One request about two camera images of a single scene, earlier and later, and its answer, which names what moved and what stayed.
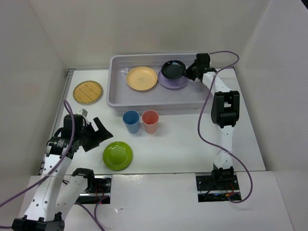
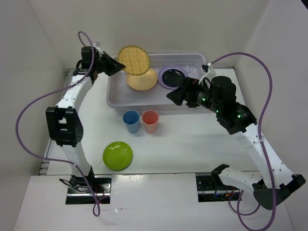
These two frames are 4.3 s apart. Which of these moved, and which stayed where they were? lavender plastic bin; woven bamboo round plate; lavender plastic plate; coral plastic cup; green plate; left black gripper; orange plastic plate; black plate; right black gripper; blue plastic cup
Moved: right black gripper; black plate; left black gripper; woven bamboo round plate; lavender plastic plate
Stayed: coral plastic cup; blue plastic cup; lavender plastic bin; green plate; orange plastic plate
